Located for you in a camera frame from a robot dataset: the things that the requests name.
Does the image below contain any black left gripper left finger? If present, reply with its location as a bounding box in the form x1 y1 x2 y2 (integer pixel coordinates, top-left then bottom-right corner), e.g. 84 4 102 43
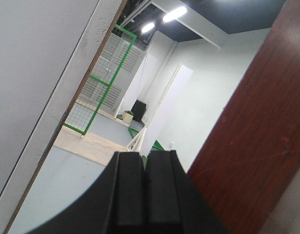
110 152 144 234

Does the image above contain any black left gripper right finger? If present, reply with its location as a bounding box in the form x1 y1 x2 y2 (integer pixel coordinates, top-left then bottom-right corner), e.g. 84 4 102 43
145 151 186 234

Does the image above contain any brown wooden door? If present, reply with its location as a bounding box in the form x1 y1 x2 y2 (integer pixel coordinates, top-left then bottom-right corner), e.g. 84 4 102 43
188 0 300 234

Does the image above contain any cream bin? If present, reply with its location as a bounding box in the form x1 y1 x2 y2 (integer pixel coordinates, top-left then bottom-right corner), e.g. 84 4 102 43
122 110 134 124

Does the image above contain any black bag far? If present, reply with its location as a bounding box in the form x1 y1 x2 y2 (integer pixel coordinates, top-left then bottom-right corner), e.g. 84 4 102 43
131 100 147 122

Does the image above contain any ceiling light left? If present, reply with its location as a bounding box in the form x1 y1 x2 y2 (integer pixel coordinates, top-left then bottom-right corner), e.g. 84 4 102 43
141 22 155 34

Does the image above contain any ceiling light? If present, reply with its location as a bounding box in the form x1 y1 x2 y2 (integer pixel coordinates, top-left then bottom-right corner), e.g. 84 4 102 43
141 22 155 34
162 6 187 23

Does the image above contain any ceiling light right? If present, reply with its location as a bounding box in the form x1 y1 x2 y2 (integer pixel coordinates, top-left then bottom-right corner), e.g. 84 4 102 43
162 6 187 23

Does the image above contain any white wall panel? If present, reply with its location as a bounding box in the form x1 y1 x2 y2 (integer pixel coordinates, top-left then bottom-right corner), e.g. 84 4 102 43
138 64 193 156

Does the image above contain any green wire mesh fence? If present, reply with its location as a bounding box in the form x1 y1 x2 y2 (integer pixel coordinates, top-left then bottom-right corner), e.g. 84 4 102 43
64 24 139 136

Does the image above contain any white door frame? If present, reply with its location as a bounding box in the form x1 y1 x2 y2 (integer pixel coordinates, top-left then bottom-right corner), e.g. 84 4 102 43
0 0 124 234

